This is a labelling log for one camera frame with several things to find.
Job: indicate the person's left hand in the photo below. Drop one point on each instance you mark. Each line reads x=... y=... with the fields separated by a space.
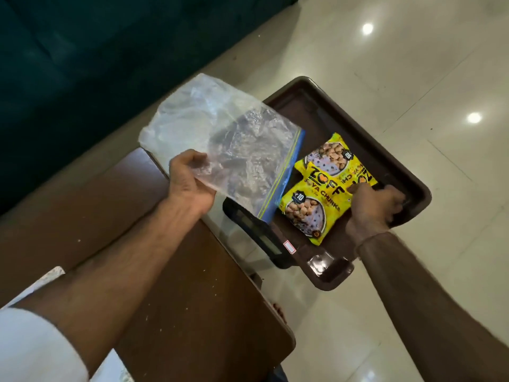
x=187 y=186

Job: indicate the person's right hand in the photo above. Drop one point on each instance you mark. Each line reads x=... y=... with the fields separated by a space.
x=370 y=212

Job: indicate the person's right thumb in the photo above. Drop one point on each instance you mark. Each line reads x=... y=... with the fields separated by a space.
x=359 y=188

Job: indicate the person's left fingers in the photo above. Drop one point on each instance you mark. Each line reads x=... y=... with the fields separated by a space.
x=195 y=157

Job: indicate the yellow snack packet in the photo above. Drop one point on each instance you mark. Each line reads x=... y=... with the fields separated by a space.
x=314 y=210
x=330 y=155

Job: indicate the clear plastic zip bag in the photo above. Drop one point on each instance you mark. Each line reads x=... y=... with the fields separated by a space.
x=242 y=151

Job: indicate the person's left forearm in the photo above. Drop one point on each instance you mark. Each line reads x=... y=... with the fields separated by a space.
x=119 y=266

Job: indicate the person's right forearm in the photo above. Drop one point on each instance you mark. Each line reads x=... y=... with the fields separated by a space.
x=429 y=306

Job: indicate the brown plastic stool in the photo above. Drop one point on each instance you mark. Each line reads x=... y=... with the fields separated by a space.
x=326 y=115

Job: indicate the black digital kitchen scale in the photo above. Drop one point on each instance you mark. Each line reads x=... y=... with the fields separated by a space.
x=258 y=234

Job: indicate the dark teal sofa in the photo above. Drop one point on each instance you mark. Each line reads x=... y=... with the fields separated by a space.
x=99 y=67

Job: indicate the person's foot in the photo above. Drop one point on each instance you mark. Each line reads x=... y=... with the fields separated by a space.
x=280 y=312

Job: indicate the blue jeans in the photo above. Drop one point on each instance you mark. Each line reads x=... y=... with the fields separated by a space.
x=281 y=374

